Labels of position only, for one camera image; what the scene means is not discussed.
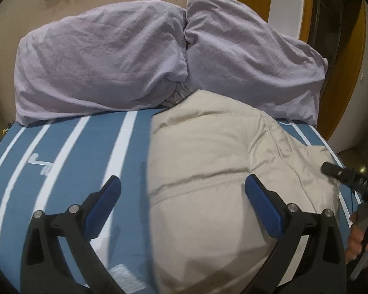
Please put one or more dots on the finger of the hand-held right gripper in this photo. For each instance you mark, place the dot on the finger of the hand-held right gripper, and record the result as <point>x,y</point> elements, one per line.
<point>340,173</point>

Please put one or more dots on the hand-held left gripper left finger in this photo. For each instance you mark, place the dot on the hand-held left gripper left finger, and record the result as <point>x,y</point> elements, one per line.
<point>102,203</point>

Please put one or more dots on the blue white striped bed sheet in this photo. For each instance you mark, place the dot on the blue white striped bed sheet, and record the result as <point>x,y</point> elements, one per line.
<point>79,147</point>

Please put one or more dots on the person's right hand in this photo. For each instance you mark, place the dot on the person's right hand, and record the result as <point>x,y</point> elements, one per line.
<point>355,242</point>

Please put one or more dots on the wide lavender pillow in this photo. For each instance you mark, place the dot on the wide lavender pillow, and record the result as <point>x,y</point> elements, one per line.
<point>95,67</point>

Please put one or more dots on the orange wooden door frame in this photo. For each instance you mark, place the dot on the orange wooden door frame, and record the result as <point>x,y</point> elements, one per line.
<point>343,82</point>

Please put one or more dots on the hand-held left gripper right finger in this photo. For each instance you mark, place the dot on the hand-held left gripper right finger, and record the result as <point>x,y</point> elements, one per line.
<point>262,203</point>

